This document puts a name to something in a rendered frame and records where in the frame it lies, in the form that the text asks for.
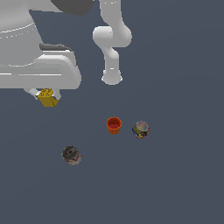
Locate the grey and red can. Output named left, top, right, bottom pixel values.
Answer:
left=60, top=144, right=82, bottom=167

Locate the colourful printed can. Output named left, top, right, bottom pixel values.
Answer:
left=131, top=120, right=151, bottom=140

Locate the yellow block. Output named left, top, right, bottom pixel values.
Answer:
left=37, top=87, right=60, bottom=109

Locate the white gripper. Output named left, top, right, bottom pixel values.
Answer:
left=0, top=50, right=82, bottom=101

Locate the orange ribbed cup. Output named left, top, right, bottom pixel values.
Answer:
left=106, top=116, right=123, bottom=136

